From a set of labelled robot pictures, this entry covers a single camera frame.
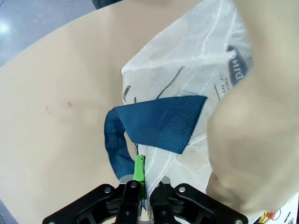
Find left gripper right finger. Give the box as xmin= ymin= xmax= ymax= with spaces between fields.
xmin=149 ymin=176 xmax=249 ymax=224

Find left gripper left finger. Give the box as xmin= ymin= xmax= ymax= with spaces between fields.
xmin=43 ymin=155 xmax=147 ymax=224

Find person's right hand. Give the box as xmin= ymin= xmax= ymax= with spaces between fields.
xmin=205 ymin=0 xmax=299 ymax=217

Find translucent bag with navy handles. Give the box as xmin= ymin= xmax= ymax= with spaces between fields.
xmin=104 ymin=0 xmax=255 ymax=210

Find white printed package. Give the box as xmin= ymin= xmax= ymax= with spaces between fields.
xmin=256 ymin=199 xmax=299 ymax=224

